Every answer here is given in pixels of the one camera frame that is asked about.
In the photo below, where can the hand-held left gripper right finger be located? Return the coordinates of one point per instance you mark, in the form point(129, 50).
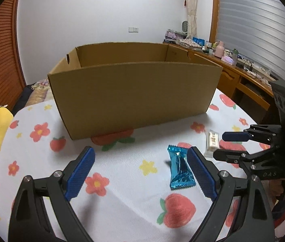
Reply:
point(203, 171)

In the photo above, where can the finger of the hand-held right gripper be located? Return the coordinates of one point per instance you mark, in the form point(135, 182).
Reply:
point(235, 136)
point(229, 155)

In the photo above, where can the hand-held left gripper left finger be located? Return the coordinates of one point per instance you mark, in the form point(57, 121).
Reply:
point(80, 171)

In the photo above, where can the small white snack packet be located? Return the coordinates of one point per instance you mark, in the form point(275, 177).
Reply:
point(213, 141)

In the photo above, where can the blue candy wrapper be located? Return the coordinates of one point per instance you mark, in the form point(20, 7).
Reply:
point(179, 166)

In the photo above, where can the cardboard box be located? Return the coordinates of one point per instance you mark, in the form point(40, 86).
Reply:
point(132, 95)

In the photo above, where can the person's right hand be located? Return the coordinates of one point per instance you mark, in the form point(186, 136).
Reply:
point(276, 187)

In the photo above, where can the strawberry flower printed blanket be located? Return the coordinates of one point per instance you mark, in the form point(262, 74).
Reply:
point(122, 161)

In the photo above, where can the wooden desk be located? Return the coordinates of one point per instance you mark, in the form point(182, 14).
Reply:
point(229, 80)

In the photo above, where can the purple tissue box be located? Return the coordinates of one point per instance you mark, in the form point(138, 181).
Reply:
point(227, 59)

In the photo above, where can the green capped bottle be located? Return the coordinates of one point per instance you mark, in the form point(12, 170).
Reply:
point(234, 55)

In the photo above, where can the pink bottle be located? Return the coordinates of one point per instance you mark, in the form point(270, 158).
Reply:
point(219, 50)

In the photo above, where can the floral patterned quilt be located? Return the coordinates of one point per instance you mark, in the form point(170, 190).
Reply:
point(38, 93)

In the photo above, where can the dark cloth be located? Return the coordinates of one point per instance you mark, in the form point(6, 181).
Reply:
point(21, 100)

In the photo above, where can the blue packet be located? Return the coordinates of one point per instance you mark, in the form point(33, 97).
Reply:
point(198, 40)

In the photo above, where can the pile of desk clutter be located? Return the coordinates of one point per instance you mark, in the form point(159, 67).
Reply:
point(180, 40)

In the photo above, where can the grey window blind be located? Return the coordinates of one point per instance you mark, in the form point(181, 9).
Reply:
point(258, 25)

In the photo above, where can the small desk fan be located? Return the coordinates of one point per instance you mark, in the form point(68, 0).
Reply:
point(184, 27)

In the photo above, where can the cream curtain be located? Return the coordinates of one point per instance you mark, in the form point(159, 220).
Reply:
point(192, 7)

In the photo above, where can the wooden louvered wardrobe door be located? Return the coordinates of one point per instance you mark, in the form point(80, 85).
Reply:
point(1, 55)

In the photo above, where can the wooden window frame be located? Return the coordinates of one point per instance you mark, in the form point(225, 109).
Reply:
point(214, 10)

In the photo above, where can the white wall switch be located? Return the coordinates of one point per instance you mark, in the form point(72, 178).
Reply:
point(133, 29)

